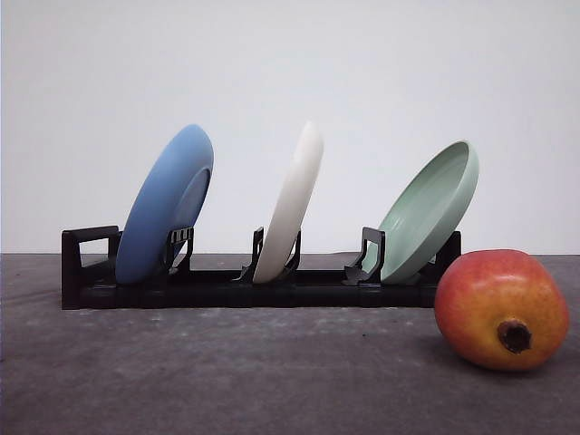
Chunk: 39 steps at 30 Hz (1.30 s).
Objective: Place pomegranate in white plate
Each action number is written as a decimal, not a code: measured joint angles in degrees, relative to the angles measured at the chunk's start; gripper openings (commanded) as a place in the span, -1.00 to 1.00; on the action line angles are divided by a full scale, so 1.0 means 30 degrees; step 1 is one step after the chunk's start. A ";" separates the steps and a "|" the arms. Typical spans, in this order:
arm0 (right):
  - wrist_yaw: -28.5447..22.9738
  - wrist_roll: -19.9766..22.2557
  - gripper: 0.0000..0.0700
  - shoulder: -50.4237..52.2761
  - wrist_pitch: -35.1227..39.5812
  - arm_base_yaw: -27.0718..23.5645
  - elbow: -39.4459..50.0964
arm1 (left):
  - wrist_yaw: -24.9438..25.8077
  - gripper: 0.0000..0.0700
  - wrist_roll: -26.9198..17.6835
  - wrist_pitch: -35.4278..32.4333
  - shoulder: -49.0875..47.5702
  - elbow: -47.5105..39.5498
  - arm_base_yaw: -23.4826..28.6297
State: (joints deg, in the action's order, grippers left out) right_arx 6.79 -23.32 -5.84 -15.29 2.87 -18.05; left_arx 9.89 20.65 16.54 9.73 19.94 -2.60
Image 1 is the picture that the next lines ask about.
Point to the blue plate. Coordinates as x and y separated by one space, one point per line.
168 198

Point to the black plastic dish rack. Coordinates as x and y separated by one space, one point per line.
89 282

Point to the light green plate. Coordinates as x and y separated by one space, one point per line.
425 210

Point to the white plate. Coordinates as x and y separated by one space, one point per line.
290 202

